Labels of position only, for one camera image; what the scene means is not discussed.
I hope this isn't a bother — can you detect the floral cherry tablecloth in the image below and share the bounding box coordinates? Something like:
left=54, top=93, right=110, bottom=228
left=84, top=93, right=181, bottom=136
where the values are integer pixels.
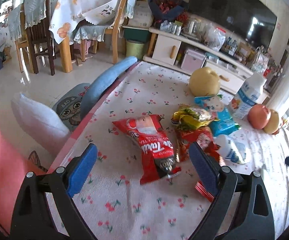
left=52, top=62, right=289, bottom=239

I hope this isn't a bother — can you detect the wooden dining table with cloth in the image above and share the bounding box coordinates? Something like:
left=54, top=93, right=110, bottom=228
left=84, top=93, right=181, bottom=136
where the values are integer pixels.
left=48, top=0, right=115, bottom=74

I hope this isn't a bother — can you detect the pink storage box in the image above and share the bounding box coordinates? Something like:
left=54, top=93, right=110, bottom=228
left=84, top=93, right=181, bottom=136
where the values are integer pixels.
left=180, top=48, right=206, bottom=73

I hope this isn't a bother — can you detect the electric kettle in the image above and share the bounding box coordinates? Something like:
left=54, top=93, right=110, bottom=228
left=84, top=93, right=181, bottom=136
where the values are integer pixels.
left=184, top=18, right=202, bottom=36

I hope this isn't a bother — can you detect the white tv cabinet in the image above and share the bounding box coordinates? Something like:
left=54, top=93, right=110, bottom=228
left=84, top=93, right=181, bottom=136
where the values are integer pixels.
left=142, top=26, right=272, bottom=103

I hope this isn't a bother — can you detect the pink plastic trash bucket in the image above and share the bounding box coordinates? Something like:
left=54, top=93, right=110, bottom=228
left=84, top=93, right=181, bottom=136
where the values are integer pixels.
left=0, top=130, right=45, bottom=232

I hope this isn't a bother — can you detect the black flat television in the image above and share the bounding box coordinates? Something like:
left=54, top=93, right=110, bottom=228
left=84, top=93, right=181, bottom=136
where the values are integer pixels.
left=189, top=0, right=277, bottom=49

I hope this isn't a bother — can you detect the blue cartoon snack bag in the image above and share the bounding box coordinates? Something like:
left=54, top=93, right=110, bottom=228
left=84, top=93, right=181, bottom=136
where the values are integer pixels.
left=194, top=94, right=241, bottom=137

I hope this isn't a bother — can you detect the yellow green snack bag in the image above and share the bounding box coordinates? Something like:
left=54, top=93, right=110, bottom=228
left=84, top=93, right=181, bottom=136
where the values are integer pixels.
left=171, top=105, right=219, bottom=131

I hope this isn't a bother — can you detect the yellow apple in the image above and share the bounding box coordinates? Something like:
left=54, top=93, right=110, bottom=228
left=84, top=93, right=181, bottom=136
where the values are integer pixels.
left=263, top=109, right=280, bottom=134

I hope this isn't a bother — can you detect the dark wooden chair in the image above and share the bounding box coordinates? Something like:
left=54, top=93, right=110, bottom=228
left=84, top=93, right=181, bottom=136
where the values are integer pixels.
left=23, top=0, right=55, bottom=76

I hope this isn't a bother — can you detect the red snack wrapper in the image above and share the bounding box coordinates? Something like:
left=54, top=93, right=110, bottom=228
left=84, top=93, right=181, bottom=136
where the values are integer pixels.
left=112, top=114, right=181, bottom=185

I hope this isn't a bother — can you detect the yellow pear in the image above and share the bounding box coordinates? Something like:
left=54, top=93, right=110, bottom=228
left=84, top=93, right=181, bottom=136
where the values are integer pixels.
left=189, top=67, right=221, bottom=96

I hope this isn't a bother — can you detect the large white plastic mailer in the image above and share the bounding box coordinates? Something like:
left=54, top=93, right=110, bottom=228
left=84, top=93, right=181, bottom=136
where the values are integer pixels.
left=215, top=134, right=251, bottom=165

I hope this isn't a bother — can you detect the white blue milk bottle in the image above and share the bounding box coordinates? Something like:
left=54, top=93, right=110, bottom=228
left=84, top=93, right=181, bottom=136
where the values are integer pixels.
left=228, top=73, right=266, bottom=119

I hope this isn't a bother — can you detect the white grey cushion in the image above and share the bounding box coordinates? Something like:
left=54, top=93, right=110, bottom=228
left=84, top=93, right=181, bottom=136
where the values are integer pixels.
left=11, top=93, right=71, bottom=157

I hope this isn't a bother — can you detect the dark red flower bouquet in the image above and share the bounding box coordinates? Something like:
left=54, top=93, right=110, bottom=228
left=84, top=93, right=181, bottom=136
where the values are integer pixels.
left=147, top=0, right=188, bottom=22

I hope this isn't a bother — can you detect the clear plastic bag on cabinet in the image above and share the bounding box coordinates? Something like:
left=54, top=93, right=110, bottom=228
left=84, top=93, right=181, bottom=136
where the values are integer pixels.
left=202, top=23, right=226, bottom=51

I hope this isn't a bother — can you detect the red apple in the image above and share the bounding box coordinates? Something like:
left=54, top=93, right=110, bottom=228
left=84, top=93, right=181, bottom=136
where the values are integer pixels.
left=247, top=104, right=271, bottom=129

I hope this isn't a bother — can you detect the green waste bin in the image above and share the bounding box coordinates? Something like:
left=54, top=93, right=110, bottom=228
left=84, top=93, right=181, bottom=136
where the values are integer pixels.
left=126, top=40, right=145, bottom=60

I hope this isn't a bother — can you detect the wooden dining chair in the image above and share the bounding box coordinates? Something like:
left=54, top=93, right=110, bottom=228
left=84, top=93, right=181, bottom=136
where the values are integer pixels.
left=92, top=0, right=131, bottom=64

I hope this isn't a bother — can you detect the red candy wrapper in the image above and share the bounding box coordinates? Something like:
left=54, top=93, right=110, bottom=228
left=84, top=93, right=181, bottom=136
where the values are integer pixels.
left=176, top=126, right=221, bottom=163

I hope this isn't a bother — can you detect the cat pattern floor mat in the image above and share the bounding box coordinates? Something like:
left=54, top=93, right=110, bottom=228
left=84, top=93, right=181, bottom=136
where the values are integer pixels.
left=52, top=83, right=90, bottom=132

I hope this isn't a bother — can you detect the blue cushion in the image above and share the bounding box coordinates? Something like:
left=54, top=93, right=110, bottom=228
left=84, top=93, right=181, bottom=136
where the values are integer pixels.
left=80, top=56, right=137, bottom=120

